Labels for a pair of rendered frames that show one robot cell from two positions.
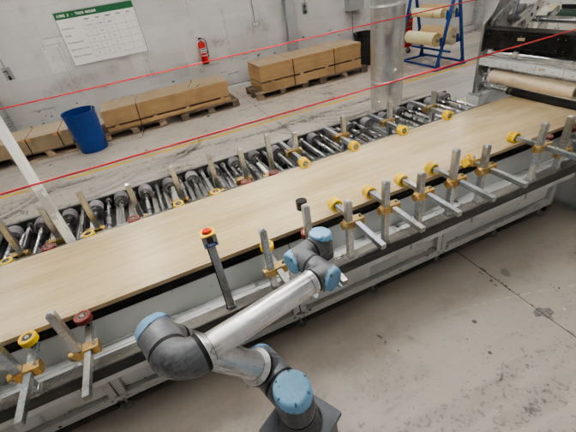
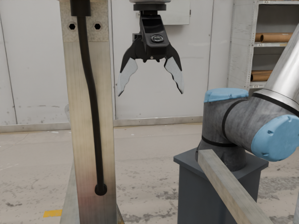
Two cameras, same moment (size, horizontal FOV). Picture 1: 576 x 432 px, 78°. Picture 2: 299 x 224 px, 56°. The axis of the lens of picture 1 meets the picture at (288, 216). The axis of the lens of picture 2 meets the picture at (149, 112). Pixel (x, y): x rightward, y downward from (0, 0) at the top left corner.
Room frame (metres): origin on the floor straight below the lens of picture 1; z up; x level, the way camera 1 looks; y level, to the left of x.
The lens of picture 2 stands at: (1.76, -0.01, 1.11)
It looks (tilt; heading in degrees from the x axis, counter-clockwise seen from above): 18 degrees down; 190
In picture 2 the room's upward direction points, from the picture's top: straight up
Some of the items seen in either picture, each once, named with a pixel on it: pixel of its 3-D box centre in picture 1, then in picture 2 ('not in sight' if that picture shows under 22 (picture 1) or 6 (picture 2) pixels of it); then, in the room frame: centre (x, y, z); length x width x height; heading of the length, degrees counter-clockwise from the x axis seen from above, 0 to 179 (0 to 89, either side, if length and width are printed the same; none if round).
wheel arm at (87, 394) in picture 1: (88, 357); not in sight; (1.10, 1.03, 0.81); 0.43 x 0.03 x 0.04; 18
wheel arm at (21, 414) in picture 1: (28, 380); not in sight; (1.02, 1.27, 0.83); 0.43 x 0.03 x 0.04; 18
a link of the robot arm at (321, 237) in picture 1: (321, 243); not in sight; (1.12, -0.11, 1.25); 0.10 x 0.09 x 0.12; 125
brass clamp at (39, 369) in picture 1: (26, 371); not in sight; (1.07, 1.31, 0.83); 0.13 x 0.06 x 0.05; 108
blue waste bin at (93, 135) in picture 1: (87, 129); not in sight; (6.36, 3.23, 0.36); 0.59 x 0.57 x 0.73; 18
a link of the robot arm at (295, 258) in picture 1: (302, 257); not in sight; (1.05, -0.03, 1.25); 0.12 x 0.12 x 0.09; 35
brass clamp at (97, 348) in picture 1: (85, 351); not in sight; (1.15, 1.07, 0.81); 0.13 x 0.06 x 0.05; 108
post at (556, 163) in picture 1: (561, 147); not in sight; (2.17, -1.99, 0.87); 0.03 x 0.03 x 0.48; 18
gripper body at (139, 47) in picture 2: not in sight; (149, 33); (1.11, -0.12, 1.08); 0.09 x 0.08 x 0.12; 18
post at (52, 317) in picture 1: (75, 345); not in sight; (1.14, 1.09, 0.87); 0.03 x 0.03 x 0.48; 18
